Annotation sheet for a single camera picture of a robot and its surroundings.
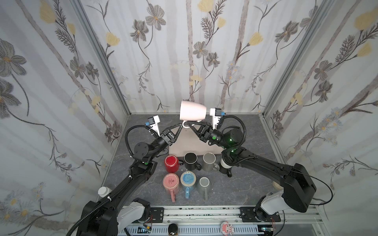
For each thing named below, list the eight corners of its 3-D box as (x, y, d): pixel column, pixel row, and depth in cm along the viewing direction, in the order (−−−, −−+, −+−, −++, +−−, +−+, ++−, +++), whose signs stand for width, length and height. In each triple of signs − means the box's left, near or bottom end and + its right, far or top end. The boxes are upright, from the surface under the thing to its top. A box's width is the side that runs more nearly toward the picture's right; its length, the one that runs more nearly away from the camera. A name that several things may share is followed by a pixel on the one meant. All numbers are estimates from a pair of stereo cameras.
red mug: (165, 172, 91) (163, 166, 84) (167, 161, 96) (165, 154, 89) (178, 172, 91) (177, 166, 84) (179, 161, 96) (178, 154, 89)
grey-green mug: (202, 171, 91) (204, 163, 81) (202, 161, 95) (203, 152, 86) (217, 171, 91) (220, 163, 82) (216, 161, 95) (218, 152, 86)
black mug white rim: (184, 170, 91) (183, 164, 84) (184, 158, 96) (184, 151, 89) (200, 170, 91) (201, 164, 84) (200, 158, 96) (200, 151, 89)
